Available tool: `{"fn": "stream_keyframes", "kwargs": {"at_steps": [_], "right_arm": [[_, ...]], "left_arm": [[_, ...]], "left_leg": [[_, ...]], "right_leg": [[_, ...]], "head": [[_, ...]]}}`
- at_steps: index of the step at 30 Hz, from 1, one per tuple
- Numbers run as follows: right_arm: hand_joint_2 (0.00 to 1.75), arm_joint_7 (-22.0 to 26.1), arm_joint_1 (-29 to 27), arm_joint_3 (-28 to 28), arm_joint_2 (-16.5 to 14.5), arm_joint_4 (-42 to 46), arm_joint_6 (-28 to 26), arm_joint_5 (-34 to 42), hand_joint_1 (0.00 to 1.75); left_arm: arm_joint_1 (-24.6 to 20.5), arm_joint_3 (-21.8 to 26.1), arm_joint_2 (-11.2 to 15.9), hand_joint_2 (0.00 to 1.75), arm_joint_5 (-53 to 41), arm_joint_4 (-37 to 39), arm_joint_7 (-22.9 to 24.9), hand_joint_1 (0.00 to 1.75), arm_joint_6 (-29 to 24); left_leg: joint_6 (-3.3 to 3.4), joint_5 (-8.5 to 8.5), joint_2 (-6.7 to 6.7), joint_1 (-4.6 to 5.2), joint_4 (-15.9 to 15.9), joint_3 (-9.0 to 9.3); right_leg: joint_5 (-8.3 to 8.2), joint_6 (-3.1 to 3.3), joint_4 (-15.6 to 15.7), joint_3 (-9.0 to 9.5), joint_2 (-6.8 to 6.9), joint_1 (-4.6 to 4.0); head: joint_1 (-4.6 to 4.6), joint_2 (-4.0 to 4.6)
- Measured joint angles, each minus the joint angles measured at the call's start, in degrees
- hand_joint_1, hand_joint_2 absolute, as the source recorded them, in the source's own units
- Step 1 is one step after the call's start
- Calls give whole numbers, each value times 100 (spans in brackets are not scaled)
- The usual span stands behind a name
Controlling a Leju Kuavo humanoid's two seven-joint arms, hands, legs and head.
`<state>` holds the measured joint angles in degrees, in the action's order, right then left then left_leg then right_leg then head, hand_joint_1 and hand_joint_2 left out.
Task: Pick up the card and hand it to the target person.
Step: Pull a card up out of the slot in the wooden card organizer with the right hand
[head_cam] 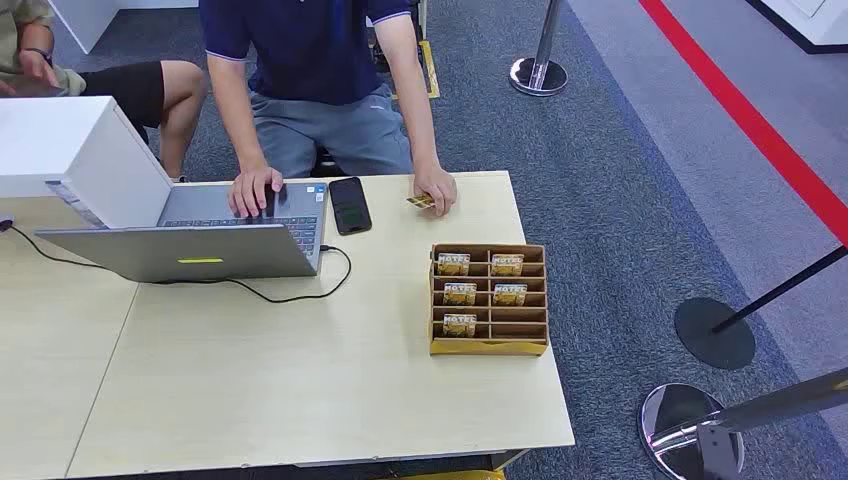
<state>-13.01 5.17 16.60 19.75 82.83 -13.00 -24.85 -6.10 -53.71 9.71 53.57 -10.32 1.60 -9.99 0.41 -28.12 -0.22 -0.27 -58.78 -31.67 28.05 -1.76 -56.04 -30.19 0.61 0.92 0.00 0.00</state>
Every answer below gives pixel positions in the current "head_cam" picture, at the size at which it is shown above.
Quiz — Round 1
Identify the person's left hand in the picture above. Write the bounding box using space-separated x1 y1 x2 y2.
411 164 458 218

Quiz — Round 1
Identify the wooden card holder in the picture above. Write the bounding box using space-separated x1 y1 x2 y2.
429 243 550 358

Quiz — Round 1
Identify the person's right hand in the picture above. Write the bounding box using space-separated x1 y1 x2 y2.
228 165 285 220

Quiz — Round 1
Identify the person in blue shirt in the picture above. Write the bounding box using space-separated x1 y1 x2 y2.
198 0 458 220

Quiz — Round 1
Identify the person in olive shirt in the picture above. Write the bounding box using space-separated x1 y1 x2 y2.
0 0 208 181

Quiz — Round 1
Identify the olive-shirt person's hand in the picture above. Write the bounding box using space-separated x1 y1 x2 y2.
17 50 61 88

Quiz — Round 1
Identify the black smartphone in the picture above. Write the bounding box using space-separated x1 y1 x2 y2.
328 176 374 237

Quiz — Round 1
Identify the black stool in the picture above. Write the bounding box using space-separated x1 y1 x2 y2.
309 145 347 179

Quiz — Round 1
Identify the yellow floor marker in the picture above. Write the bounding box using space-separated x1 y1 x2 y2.
392 40 441 101

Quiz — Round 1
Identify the upright chrome stanchion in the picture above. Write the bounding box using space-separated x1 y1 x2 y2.
508 0 569 98

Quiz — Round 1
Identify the grey laptop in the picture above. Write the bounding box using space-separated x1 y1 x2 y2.
34 182 331 285

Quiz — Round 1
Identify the yellow object under table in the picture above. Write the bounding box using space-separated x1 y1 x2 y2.
390 468 508 480

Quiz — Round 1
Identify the black stanchion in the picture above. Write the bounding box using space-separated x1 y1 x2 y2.
674 245 848 371

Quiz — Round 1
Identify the large chrome stanchion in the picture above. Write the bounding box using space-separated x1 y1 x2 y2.
637 367 848 480

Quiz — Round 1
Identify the white box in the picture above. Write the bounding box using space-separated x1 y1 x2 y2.
0 96 174 230

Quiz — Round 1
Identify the white cabinet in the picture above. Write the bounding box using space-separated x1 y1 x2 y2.
47 0 200 56

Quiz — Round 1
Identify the white counter with black base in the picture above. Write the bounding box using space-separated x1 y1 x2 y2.
745 0 848 56

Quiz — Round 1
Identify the black laptop cable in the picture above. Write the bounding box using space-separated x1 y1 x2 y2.
0 219 353 305

